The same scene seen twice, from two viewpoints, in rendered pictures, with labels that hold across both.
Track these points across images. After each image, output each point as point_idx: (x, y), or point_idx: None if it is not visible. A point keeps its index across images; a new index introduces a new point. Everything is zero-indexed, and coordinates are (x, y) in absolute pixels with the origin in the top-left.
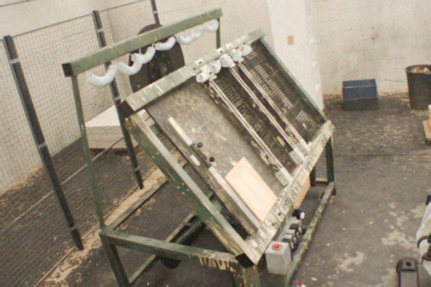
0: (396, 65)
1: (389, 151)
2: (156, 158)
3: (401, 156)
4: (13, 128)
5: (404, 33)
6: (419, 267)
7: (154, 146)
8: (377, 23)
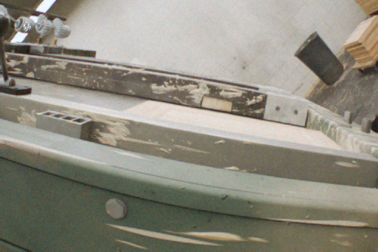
0: (285, 74)
1: (356, 108)
2: None
3: (371, 97)
4: None
5: (265, 39)
6: None
7: None
8: (235, 50)
